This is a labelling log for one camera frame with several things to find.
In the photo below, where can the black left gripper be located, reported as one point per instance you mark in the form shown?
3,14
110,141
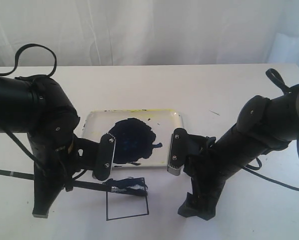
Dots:
58,159

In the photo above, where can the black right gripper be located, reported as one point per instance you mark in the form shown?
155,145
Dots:
201,167

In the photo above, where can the black paintbrush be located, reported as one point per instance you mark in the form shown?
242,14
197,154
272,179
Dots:
127,186

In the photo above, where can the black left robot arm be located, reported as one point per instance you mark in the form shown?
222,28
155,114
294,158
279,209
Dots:
38,106

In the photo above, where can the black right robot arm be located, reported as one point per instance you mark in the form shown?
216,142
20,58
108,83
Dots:
263,125

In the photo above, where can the white paint tray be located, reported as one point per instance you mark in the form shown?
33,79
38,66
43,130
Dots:
142,136

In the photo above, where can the white backdrop curtain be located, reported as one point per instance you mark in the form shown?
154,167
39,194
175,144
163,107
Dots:
153,32

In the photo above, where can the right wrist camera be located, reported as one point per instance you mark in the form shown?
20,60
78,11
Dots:
178,150

